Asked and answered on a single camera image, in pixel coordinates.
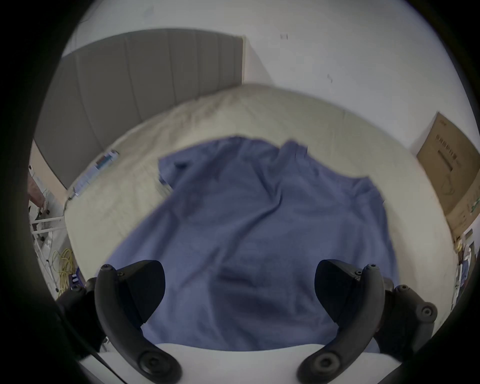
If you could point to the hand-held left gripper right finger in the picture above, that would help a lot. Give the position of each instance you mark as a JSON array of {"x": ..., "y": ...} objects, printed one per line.
[{"x": 356, "y": 303}]

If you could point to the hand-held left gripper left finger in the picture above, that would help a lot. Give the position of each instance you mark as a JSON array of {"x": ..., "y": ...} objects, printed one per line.
[{"x": 123, "y": 300}]

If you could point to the white metal rack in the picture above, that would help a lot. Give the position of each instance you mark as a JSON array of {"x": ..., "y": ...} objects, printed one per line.
[{"x": 45, "y": 234}]

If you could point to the blue shirt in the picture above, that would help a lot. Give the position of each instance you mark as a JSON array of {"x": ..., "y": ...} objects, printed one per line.
[{"x": 258, "y": 240}]

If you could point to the flat striped package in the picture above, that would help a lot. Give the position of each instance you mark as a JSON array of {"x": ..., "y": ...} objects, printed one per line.
[{"x": 95, "y": 170}]

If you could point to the bed with beige sheet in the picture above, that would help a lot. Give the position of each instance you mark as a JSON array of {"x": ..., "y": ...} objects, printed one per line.
[{"x": 330, "y": 138}]

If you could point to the brown cardboard carton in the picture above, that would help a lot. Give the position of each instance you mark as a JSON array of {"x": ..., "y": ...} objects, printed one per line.
[{"x": 450, "y": 165}]

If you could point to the grey padded headboard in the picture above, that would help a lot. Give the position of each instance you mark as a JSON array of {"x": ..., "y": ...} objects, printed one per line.
[{"x": 142, "y": 93}]

